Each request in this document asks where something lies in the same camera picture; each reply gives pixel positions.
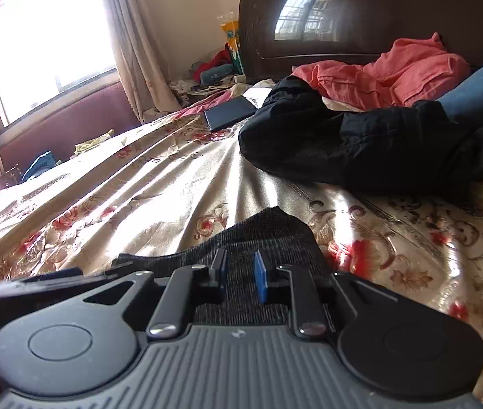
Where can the clothes pile on nightstand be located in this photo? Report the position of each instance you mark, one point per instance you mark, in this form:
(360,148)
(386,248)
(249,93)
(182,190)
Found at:
(208,78)

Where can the red pink garment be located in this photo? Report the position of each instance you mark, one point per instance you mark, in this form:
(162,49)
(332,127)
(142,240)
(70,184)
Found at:
(410,71)

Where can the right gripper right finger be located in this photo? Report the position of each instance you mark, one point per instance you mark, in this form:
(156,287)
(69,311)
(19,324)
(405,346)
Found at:
(294,287)

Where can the dark wooden headboard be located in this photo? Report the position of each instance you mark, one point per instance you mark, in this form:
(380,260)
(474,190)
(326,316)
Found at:
(277,35)

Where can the black crumpled garment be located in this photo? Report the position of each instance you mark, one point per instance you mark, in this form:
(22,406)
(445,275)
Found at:
(432,145)

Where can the maroon window bench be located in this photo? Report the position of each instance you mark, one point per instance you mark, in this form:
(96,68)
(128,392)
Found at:
(86,111)

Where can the blue item on bench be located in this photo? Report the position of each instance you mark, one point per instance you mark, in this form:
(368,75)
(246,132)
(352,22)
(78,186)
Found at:
(41,164)

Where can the yellow green cloth on bench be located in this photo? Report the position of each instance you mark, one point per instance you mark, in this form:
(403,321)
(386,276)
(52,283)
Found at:
(92,143)

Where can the floral satin bedspread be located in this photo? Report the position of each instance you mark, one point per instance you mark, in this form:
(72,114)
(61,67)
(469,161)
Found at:
(404,301)

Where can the dark grey checked pants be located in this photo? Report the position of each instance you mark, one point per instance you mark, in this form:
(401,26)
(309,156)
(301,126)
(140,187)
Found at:
(255,248)

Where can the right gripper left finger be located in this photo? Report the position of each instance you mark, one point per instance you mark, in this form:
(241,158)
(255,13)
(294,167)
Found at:
(186,289)

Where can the orange green box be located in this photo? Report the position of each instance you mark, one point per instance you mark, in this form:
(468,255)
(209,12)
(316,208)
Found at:
(229,24)

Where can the right beige curtain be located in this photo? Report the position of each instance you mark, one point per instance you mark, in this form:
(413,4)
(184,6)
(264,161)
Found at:
(137,63)

